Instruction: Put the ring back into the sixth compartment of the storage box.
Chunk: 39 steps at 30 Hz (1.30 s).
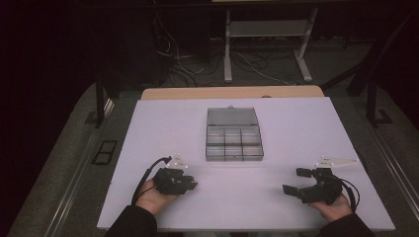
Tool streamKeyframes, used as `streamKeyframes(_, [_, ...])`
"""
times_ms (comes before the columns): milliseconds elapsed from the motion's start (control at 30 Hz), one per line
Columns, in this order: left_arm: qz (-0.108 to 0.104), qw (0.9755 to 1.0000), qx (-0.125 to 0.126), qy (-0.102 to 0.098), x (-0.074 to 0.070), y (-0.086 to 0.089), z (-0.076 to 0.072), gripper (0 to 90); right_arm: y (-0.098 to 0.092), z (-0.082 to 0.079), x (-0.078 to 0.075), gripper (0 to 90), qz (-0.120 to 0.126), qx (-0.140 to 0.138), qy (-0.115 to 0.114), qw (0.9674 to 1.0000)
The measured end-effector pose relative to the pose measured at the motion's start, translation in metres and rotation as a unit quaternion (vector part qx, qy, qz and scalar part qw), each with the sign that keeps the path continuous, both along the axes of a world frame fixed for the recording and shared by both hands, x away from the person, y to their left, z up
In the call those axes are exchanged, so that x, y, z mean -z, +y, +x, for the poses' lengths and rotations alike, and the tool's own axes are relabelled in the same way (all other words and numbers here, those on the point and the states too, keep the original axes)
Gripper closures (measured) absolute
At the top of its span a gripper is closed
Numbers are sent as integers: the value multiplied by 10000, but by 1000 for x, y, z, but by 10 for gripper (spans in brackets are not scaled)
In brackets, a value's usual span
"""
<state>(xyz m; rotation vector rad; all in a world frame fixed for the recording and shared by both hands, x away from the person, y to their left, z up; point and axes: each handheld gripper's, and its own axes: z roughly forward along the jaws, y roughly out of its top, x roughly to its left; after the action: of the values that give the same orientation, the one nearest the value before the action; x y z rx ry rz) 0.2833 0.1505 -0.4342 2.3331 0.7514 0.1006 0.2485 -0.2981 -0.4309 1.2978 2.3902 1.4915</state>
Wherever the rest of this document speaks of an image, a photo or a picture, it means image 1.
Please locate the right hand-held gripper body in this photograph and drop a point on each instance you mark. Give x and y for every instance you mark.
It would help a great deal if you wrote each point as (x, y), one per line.
(321, 192)

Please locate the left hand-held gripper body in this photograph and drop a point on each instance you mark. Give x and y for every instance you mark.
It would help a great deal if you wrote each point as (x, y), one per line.
(169, 182)

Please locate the clear plastic compartment box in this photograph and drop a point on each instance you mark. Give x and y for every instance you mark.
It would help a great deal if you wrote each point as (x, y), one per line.
(234, 138)

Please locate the person's right hand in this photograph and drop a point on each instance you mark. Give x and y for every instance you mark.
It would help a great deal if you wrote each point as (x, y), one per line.
(332, 210)

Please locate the person's left hand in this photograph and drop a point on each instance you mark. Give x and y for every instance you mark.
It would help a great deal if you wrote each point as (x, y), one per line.
(153, 197)

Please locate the light wooden table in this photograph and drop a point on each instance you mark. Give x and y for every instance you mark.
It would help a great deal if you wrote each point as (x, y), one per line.
(230, 93)

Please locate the black metal stand leg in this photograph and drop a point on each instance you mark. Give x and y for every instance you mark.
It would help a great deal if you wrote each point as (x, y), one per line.
(372, 102)

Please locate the white metal stand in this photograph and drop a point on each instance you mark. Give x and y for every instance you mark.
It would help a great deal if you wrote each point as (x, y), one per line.
(268, 29)

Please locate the aluminium floor rail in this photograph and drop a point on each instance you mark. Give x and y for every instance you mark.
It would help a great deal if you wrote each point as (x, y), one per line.
(74, 184)
(397, 164)

